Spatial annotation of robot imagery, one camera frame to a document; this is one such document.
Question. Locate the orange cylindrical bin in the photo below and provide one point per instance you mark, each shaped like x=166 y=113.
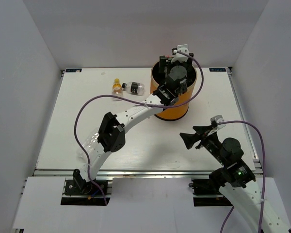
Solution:
x=173 y=114

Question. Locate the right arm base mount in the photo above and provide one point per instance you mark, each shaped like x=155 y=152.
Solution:
x=204 y=195

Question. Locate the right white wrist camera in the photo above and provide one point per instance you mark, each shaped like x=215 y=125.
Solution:
x=217 y=123

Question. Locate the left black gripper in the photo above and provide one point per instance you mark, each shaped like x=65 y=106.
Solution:
x=166 y=62

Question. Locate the blue corner sticker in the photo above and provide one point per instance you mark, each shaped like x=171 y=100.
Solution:
x=216 y=69
x=73 y=70

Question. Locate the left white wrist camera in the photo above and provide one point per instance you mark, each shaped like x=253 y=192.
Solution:
x=179 y=53

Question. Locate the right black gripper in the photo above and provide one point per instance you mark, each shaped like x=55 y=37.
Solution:
x=189 y=139

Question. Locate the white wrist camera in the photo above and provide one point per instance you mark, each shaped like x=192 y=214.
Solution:
x=179 y=53
x=217 y=123

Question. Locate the black label small bottle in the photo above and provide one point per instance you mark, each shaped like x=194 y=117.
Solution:
x=134 y=88

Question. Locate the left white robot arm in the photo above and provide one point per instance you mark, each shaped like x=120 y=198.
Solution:
x=113 y=128

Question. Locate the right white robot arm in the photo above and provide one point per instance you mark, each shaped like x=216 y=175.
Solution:
x=236 y=181

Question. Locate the left blue corner sticker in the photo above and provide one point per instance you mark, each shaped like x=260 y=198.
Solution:
x=73 y=70

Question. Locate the clear crushed plastic bottle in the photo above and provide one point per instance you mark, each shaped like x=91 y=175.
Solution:
x=89 y=145

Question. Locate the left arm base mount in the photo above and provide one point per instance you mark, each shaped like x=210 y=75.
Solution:
x=89 y=196

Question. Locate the yellow cap small bottle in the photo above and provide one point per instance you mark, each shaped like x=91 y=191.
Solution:
x=117 y=90

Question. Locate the right blue corner sticker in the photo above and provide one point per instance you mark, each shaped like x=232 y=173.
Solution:
x=216 y=69

